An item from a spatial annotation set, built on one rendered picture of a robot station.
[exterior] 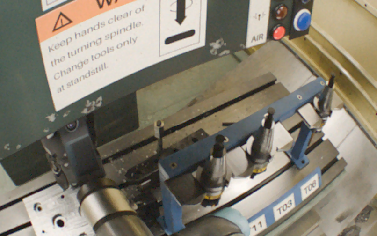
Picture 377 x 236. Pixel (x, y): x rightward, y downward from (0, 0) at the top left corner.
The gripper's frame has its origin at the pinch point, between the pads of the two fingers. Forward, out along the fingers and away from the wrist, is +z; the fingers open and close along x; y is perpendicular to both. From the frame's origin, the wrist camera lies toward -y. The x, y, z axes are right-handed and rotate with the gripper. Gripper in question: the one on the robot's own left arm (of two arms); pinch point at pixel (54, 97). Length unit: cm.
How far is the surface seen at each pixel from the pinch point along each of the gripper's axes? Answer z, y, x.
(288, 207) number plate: -26, 46, 45
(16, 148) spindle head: -21.3, -16.8, -7.4
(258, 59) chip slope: 37, 61, 87
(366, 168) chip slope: -35, 57, 91
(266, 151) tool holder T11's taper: -19.1, 15.3, 32.2
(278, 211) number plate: -26, 45, 41
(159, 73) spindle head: -21.4, -17.2, 9.5
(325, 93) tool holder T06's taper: -17, 12, 53
